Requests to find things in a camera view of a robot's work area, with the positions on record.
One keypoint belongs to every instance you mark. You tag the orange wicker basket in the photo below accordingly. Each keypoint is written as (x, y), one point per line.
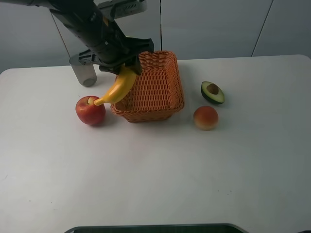
(157, 93)

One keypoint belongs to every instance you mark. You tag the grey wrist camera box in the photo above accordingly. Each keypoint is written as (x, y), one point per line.
(114, 9)

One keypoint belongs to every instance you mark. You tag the orange red peach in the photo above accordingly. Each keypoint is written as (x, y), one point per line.
(205, 118)

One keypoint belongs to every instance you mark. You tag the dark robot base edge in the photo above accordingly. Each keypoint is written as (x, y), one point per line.
(177, 228)

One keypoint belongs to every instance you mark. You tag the halved avocado with pit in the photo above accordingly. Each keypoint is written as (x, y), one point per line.
(212, 93)

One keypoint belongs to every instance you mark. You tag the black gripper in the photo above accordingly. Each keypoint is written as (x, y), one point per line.
(108, 47)

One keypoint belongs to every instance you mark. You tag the grey translucent cup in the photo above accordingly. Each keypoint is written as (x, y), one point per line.
(84, 71)

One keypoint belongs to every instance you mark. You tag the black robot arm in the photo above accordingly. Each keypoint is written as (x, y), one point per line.
(67, 10)

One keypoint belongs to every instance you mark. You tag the red apple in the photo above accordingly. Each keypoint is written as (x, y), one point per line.
(88, 112)

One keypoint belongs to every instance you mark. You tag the yellow banana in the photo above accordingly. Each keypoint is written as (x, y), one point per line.
(121, 87)

